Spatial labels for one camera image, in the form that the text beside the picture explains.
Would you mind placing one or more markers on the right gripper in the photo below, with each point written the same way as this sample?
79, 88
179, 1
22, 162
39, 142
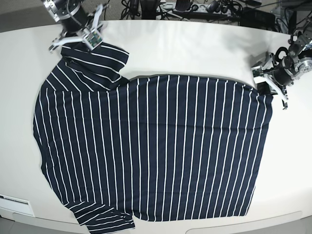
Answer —
70, 26

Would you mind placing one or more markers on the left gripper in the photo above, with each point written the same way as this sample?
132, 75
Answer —
283, 76

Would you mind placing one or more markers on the navy white striped T-shirt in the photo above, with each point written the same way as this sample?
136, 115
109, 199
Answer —
161, 148

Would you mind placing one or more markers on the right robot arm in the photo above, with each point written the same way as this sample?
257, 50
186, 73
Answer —
70, 14

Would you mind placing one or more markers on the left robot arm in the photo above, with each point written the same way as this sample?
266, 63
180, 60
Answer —
300, 51

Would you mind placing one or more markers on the white power strip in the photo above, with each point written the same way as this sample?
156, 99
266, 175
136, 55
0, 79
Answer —
194, 8

